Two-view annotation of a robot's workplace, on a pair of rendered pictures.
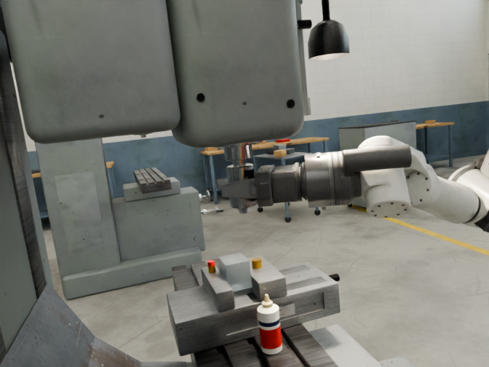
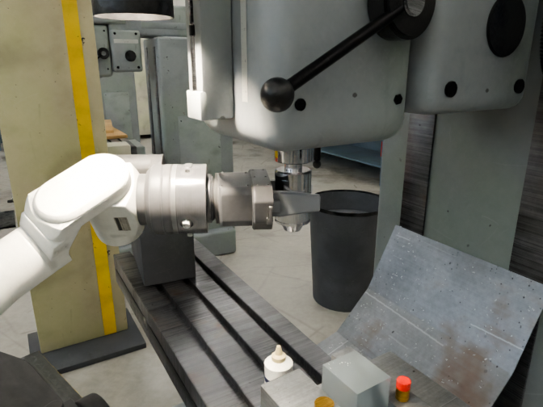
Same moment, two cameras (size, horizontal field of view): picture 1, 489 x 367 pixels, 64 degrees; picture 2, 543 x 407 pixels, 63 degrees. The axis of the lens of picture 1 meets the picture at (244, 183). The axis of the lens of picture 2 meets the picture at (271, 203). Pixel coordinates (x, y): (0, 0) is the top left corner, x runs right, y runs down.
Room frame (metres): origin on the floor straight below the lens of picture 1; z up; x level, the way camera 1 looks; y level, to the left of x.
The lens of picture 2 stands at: (1.18, -0.17, 1.40)
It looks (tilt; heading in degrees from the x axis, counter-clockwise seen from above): 18 degrees down; 164
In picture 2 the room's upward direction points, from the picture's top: straight up
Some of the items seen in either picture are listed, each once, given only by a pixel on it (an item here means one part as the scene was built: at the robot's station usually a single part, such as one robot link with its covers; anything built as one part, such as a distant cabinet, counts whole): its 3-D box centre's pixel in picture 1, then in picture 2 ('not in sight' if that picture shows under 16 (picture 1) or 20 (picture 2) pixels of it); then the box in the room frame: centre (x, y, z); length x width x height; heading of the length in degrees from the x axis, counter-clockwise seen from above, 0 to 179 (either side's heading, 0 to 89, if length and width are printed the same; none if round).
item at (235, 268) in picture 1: (235, 271); (354, 392); (0.79, 0.04, 1.03); 0.06 x 0.05 x 0.06; 17
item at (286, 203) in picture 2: not in sight; (295, 203); (0.69, 0.00, 1.23); 0.06 x 0.02 x 0.03; 80
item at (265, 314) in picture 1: (268, 322); (278, 378); (0.67, -0.02, 0.97); 0.04 x 0.04 x 0.11
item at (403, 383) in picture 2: (211, 266); (402, 388); (0.81, 0.09, 1.04); 0.02 x 0.02 x 0.03
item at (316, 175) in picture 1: (295, 183); (222, 199); (0.64, -0.08, 1.23); 0.13 x 0.12 x 0.10; 170
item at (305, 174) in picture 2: (239, 167); (292, 173); (0.65, 0.00, 1.26); 0.05 x 0.05 x 0.01
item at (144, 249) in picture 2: not in sight; (158, 226); (0.12, -0.16, 1.01); 0.22 x 0.12 x 0.20; 8
